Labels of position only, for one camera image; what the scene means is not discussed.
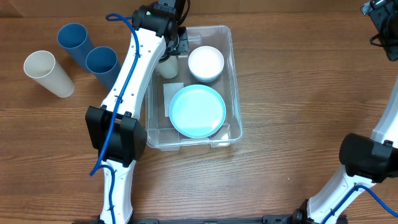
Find dark blue cup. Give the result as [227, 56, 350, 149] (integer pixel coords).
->
[57, 23, 94, 72]
[86, 46, 121, 91]

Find pink bowl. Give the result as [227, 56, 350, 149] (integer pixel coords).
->
[188, 46, 224, 77]

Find light blue bowl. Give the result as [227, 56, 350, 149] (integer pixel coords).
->
[195, 76, 218, 83]

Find clear plastic storage bin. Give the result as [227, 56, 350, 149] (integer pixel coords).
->
[146, 25, 243, 151]

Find beige cup front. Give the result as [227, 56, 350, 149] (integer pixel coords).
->
[155, 55, 179, 79]

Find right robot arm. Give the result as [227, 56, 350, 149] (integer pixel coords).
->
[283, 0, 397, 224]

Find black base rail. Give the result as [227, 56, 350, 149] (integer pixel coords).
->
[129, 215, 292, 224]

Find beige cup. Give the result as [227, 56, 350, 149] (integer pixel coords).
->
[23, 50, 75, 98]
[155, 55, 179, 79]

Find light blue plate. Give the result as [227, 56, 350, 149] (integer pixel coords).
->
[169, 85, 226, 138]

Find right blue cable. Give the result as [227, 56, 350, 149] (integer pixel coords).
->
[322, 184, 398, 224]

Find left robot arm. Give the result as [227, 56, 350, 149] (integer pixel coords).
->
[85, 0, 190, 223]

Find dark blue cup front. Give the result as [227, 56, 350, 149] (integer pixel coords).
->
[86, 46, 121, 91]

